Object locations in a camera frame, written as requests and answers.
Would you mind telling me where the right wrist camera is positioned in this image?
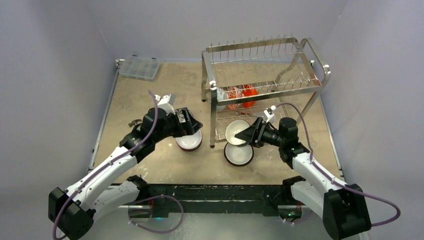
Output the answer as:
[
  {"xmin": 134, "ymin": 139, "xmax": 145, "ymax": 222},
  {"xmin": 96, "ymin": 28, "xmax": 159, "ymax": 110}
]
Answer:
[{"xmin": 263, "ymin": 105, "xmax": 277, "ymax": 124}]

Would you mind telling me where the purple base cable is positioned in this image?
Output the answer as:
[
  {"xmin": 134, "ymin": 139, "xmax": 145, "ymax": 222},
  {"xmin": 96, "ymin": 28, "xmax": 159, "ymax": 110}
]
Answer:
[{"xmin": 127, "ymin": 194, "xmax": 185, "ymax": 235}]

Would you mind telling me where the black hammer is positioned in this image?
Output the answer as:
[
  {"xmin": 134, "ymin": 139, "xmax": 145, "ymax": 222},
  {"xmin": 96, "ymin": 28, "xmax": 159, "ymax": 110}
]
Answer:
[{"xmin": 128, "ymin": 119, "xmax": 142, "ymax": 127}]

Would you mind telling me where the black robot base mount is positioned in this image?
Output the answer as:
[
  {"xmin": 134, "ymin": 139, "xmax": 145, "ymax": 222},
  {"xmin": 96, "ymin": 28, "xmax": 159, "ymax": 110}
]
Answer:
[{"xmin": 127, "ymin": 175, "xmax": 298, "ymax": 218}]

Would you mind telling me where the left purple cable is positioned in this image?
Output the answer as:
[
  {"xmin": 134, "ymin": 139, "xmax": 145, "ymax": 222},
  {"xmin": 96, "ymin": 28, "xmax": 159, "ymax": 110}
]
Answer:
[{"xmin": 52, "ymin": 90, "xmax": 159, "ymax": 240}]

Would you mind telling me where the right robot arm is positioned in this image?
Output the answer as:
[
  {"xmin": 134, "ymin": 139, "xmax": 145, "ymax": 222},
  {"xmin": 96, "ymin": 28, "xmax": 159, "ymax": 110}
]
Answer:
[{"xmin": 225, "ymin": 117, "xmax": 372, "ymax": 240}]

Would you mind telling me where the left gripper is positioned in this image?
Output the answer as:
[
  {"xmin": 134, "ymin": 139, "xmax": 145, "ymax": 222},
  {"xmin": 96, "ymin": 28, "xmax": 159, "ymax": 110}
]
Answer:
[{"xmin": 153, "ymin": 107, "xmax": 202, "ymax": 143}]

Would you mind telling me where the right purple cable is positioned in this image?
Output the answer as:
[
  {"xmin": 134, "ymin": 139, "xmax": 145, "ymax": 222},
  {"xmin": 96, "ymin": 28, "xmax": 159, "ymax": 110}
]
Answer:
[{"xmin": 274, "ymin": 102, "xmax": 402, "ymax": 228}]

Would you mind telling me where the solid orange bowl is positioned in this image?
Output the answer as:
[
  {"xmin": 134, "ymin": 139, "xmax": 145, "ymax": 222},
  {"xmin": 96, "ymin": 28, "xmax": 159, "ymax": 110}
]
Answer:
[{"xmin": 242, "ymin": 84, "xmax": 258, "ymax": 109}]

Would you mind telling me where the white bowl with dark rim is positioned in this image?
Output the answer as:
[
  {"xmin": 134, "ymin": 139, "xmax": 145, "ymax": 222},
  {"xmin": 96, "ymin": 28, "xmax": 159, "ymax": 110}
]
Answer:
[{"xmin": 223, "ymin": 143, "xmax": 255, "ymax": 167}]

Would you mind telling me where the stainless steel dish rack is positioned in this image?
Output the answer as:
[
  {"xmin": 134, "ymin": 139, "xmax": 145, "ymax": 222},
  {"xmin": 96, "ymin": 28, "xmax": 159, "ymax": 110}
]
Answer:
[{"xmin": 200, "ymin": 36, "xmax": 331, "ymax": 148}]

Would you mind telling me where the clear plastic organizer box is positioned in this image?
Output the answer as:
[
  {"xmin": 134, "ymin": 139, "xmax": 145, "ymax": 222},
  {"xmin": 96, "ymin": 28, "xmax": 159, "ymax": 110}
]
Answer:
[{"xmin": 119, "ymin": 55, "xmax": 161, "ymax": 82}]

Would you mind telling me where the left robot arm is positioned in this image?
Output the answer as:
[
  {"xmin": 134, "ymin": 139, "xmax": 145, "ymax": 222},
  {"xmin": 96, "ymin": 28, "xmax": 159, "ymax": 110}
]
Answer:
[{"xmin": 48, "ymin": 107, "xmax": 203, "ymax": 240}]

